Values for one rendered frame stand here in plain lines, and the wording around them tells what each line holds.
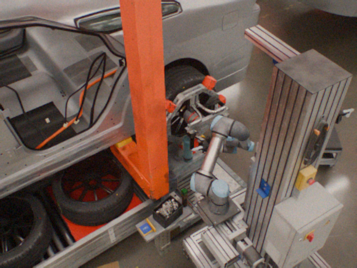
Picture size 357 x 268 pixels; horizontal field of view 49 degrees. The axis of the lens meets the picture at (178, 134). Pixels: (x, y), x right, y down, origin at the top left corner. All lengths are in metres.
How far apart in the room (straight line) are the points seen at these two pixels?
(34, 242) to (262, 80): 3.33
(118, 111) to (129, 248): 1.20
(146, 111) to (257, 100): 2.59
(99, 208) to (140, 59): 1.42
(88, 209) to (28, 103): 1.10
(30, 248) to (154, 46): 1.76
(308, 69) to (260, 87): 3.16
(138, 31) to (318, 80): 0.92
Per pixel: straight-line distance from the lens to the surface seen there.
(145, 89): 2.33
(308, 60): 1.97
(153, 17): 2.12
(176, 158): 3.80
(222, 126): 2.63
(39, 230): 3.22
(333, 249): 3.76
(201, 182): 2.61
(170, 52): 3.06
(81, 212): 3.24
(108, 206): 3.21
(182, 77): 3.17
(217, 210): 2.72
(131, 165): 3.20
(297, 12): 6.75
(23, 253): 3.16
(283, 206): 2.34
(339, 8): 5.12
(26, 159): 3.00
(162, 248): 3.39
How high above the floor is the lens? 3.11
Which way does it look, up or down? 46 degrees down
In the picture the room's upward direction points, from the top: 1 degrees counter-clockwise
